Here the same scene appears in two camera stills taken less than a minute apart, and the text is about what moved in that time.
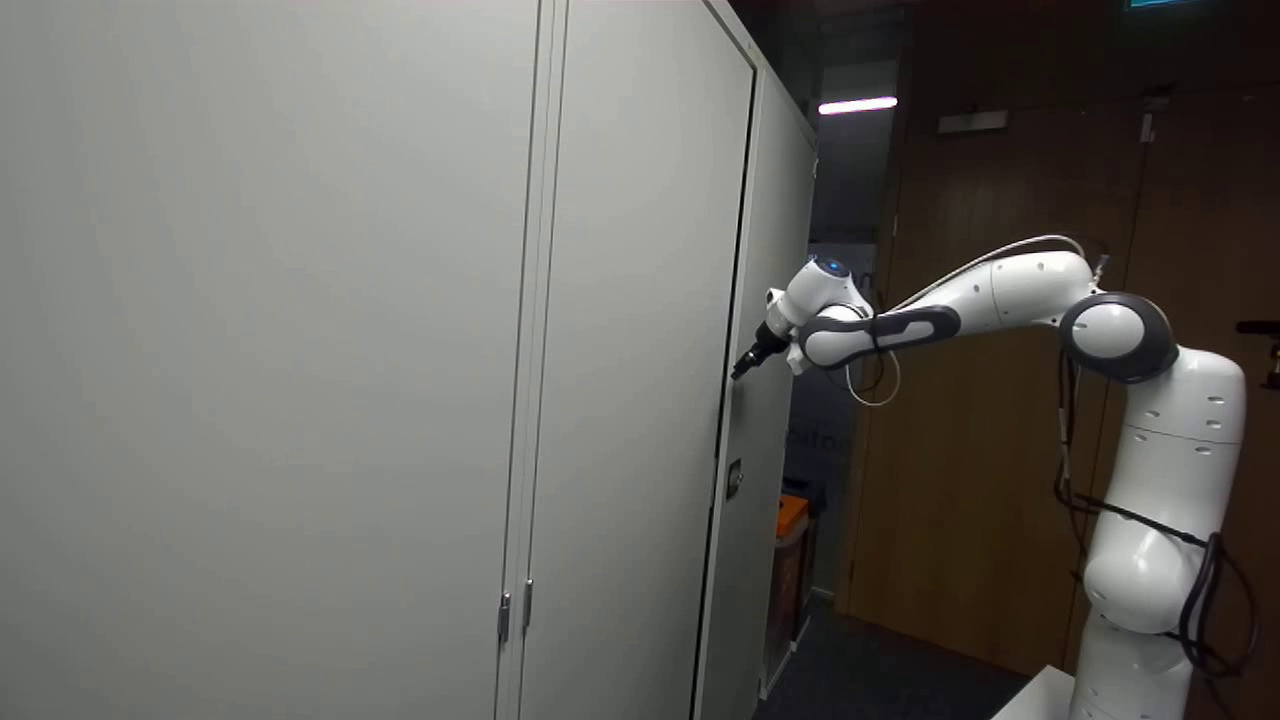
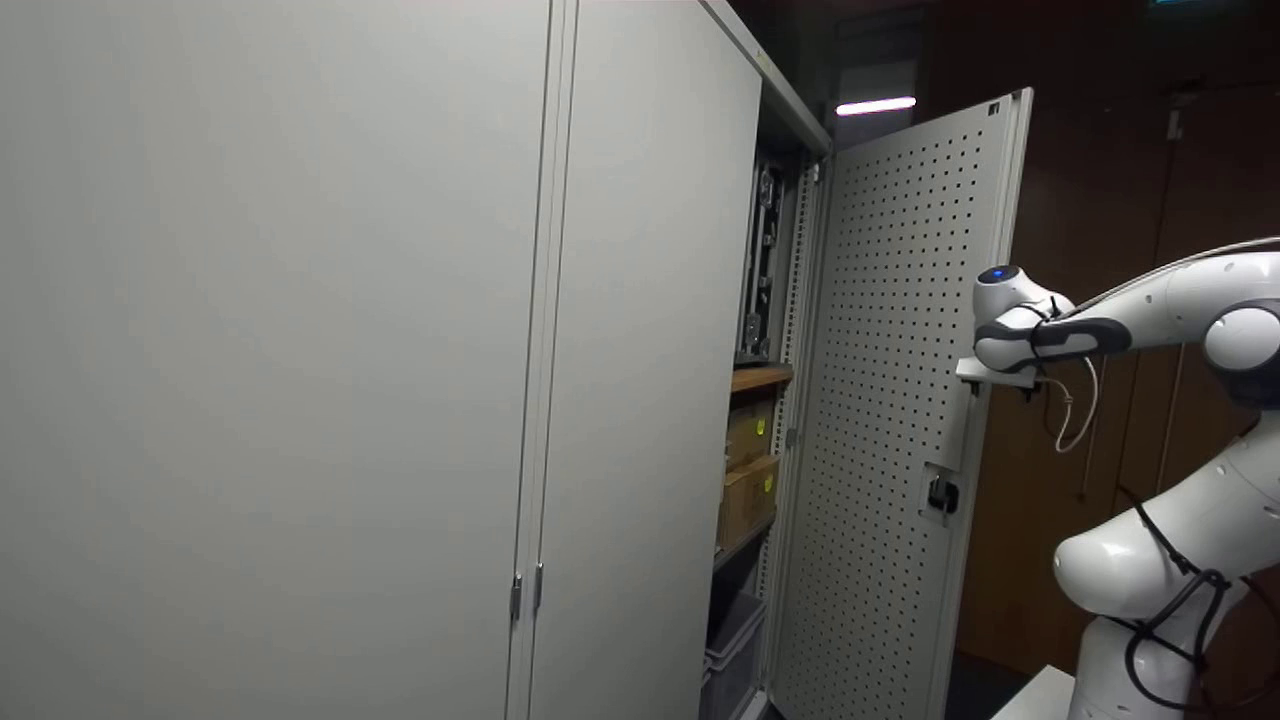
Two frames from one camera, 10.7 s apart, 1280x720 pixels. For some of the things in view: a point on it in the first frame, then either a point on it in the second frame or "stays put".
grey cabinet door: (765, 418) to (886, 433)
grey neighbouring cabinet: (265, 285) stays put
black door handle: (734, 485) to (944, 490)
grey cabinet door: (647, 299) stays put
